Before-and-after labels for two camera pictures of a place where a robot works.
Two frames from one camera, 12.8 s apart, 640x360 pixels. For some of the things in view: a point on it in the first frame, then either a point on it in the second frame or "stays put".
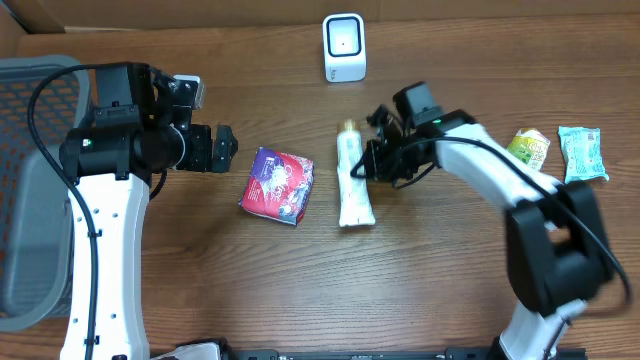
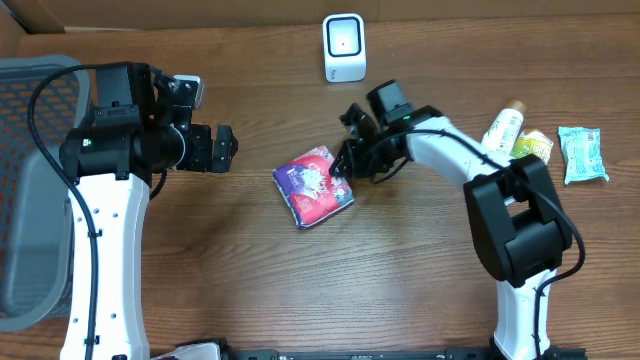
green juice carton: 530,147 stays put
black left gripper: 205,160 stays put
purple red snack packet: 278,186 -> 308,189
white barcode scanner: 344,47 stays put
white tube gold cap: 355,208 -> 501,136
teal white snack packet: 581,149 stays put
